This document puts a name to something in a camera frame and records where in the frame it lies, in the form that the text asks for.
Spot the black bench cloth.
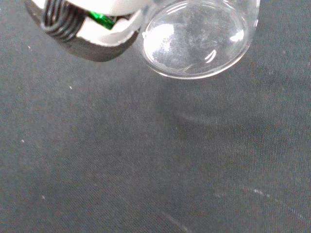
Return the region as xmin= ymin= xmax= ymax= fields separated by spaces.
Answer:
xmin=0 ymin=0 xmax=311 ymax=233

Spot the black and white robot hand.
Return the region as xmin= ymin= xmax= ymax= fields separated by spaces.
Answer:
xmin=23 ymin=0 xmax=152 ymax=63

